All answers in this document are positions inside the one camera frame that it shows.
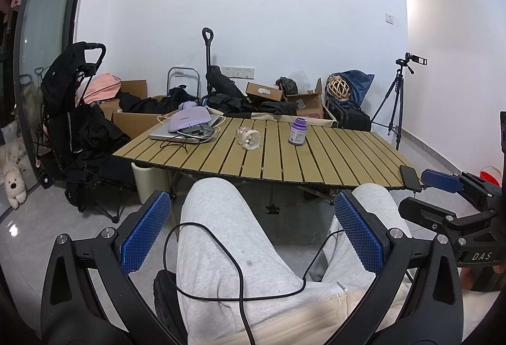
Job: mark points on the purple bottle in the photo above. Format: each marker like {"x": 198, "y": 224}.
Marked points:
{"x": 298, "y": 135}

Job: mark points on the pink cloth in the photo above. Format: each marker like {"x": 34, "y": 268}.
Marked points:
{"x": 102, "y": 88}

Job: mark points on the person's right hand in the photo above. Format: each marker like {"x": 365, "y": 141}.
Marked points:
{"x": 465, "y": 278}

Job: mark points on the black stroller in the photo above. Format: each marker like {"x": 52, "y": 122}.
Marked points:
{"x": 59, "y": 91}

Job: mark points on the white plush dog toy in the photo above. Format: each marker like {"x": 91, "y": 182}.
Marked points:
{"x": 14, "y": 184}

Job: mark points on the long cardboard box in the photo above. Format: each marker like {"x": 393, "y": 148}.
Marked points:
{"x": 130, "y": 123}

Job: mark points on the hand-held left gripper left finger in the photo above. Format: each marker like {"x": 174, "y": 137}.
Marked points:
{"x": 145, "y": 236}

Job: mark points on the black folding chair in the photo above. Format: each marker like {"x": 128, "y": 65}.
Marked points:
{"x": 99, "y": 186}

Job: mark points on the white waste bin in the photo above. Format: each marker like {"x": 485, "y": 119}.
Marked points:
{"x": 148, "y": 182}

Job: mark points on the person's leg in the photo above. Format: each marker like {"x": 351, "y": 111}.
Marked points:
{"x": 229, "y": 218}
{"x": 375, "y": 206}

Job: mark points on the blue bag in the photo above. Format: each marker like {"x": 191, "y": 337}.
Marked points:
{"x": 359, "y": 86}

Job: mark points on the red bucket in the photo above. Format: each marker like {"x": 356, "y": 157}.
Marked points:
{"x": 489, "y": 174}

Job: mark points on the black phone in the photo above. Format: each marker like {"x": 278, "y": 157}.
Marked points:
{"x": 410, "y": 175}

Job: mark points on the glass sliding door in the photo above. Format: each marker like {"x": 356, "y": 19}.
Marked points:
{"x": 43, "y": 32}

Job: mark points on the white fluffy plush toy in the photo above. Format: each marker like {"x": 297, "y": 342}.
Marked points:
{"x": 10, "y": 153}

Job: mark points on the pile of black clothes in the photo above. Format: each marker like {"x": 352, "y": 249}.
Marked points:
{"x": 245, "y": 103}
{"x": 150, "y": 103}

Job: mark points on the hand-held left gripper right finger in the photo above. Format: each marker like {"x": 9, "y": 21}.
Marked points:
{"x": 357, "y": 235}

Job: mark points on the silver laptop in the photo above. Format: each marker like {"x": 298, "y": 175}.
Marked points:
{"x": 163, "y": 134}

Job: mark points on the silver folding frame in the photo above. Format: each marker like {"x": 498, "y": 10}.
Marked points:
{"x": 182, "y": 72}

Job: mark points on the camouflage bag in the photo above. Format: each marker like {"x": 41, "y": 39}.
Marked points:
{"x": 286, "y": 84}

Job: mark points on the small cardboard box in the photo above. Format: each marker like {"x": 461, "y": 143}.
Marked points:
{"x": 264, "y": 91}

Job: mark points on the black jacket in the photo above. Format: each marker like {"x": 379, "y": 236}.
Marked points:
{"x": 99, "y": 133}

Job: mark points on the black tripod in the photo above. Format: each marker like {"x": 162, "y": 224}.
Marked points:
{"x": 399, "y": 91}

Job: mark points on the open cardboard box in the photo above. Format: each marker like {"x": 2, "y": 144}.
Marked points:
{"x": 134, "y": 88}

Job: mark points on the person's left leg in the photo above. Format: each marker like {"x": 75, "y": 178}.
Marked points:
{"x": 229, "y": 218}

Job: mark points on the white wall outlet panel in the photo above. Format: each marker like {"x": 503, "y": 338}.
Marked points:
{"x": 238, "y": 72}

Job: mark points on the slatted folding table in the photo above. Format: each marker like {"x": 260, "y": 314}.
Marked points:
{"x": 276, "y": 157}

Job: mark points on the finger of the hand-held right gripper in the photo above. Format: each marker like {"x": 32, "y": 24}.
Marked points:
{"x": 439, "y": 180}
{"x": 425, "y": 211}

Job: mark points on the dark power bank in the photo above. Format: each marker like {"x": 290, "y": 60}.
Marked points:
{"x": 197, "y": 130}

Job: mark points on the black bag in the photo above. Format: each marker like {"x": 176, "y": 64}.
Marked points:
{"x": 168, "y": 301}

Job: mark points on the purple flat case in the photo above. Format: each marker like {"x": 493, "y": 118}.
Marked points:
{"x": 189, "y": 118}

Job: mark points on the clear glass jar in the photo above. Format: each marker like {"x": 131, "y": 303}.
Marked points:
{"x": 249, "y": 138}

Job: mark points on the person's right leg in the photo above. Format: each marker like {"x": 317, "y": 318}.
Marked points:
{"x": 375, "y": 206}

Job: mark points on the cardboard box with label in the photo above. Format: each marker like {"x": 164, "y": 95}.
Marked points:
{"x": 310, "y": 105}

